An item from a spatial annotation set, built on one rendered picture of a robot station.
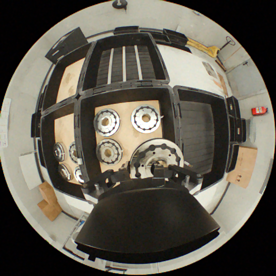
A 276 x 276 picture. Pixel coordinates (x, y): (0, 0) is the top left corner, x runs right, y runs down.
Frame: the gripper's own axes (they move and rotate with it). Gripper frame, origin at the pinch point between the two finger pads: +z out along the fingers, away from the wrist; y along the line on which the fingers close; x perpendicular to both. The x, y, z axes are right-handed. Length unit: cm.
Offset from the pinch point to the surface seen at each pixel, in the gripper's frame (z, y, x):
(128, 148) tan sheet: 16.9, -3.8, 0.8
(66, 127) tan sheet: 17.0, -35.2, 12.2
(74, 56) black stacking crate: 11, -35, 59
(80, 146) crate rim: 7.0, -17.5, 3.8
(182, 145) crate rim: 6.7, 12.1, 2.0
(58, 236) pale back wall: -8, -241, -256
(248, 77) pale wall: 11, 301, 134
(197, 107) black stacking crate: 16.7, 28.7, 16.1
